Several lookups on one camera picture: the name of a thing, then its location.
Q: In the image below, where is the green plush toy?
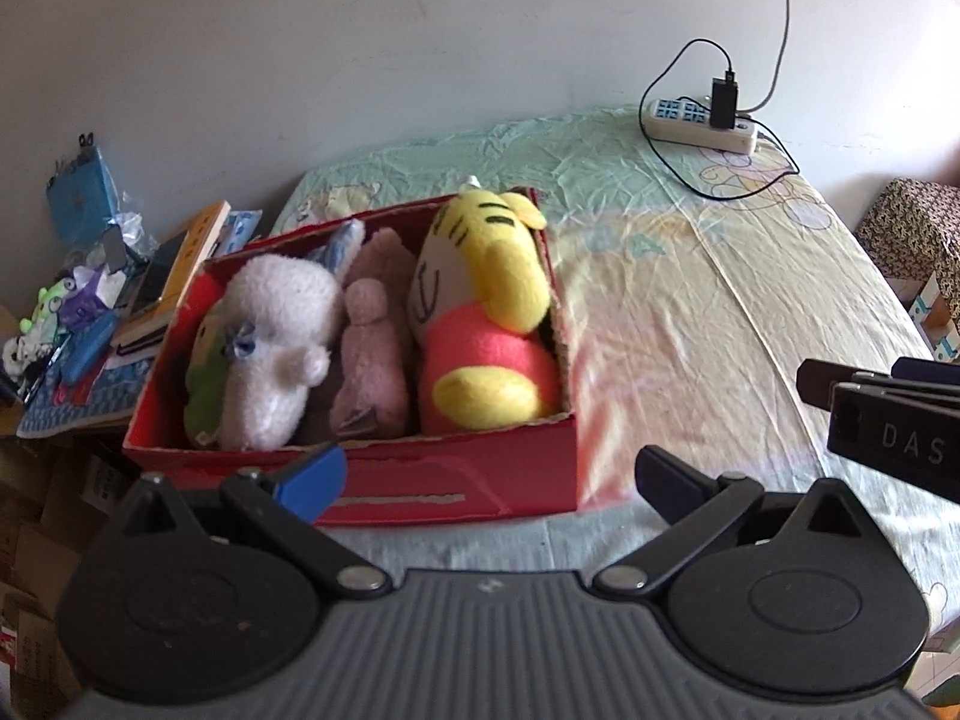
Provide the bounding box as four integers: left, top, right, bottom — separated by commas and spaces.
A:
182, 305, 235, 452

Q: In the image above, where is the mauve bear plush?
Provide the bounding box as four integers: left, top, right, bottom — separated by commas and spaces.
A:
295, 227, 416, 445

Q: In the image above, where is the white bunny plush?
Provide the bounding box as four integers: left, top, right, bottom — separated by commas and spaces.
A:
218, 220, 366, 452

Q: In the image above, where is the yellow tiger plush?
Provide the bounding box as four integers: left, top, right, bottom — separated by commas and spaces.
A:
407, 184, 562, 436

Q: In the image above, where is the red cardboard box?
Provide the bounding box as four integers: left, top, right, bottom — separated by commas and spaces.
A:
124, 192, 578, 525

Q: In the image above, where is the floral patterned box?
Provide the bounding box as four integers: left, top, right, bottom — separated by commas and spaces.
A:
854, 179, 958, 312

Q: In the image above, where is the green cartoon bed sheet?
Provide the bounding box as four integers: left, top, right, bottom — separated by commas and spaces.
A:
275, 109, 958, 621

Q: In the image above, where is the blue patterned cloth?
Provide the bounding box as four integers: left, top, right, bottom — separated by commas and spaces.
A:
16, 358, 155, 440

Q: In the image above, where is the blue pencil case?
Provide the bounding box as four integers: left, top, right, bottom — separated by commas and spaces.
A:
60, 310, 117, 387

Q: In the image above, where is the yellow book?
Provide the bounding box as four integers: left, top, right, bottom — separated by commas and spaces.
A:
112, 202, 231, 348

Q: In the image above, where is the blue patterned book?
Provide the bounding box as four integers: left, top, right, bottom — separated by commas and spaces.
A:
213, 210, 262, 257

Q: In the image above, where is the purple tissue pack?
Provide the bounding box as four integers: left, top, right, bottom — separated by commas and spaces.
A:
59, 265, 127, 333

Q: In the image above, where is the small green frog toy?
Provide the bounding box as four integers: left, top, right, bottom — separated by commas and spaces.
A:
20, 277, 76, 335

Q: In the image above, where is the black charger plug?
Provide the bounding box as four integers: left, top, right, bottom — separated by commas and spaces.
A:
708, 68, 739, 130

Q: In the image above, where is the white power strip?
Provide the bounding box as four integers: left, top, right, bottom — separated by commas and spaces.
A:
641, 98, 758, 156

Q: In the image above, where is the black cable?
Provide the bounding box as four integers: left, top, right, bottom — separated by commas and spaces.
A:
638, 37, 802, 205

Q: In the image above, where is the white cable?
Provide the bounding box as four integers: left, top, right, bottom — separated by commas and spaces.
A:
737, 0, 794, 119

